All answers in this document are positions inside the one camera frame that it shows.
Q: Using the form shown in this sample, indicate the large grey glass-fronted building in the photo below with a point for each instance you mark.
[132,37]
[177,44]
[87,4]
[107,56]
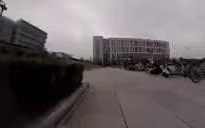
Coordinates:
[130,50]

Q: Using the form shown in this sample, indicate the grey concrete slab pavement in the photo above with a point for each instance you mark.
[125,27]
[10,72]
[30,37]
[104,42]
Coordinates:
[133,100]

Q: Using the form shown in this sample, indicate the grey stone kerb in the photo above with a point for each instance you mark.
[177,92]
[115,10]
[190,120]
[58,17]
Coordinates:
[65,108]

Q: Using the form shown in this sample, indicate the row of parked bicycles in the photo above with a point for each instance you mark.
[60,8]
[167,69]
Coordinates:
[176,69]

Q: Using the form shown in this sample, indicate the dark trimmed hedge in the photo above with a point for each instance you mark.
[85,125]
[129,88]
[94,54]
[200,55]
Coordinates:
[30,86]

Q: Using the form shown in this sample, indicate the grey multi-storey building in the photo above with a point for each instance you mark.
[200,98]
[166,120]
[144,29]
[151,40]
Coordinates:
[20,35]

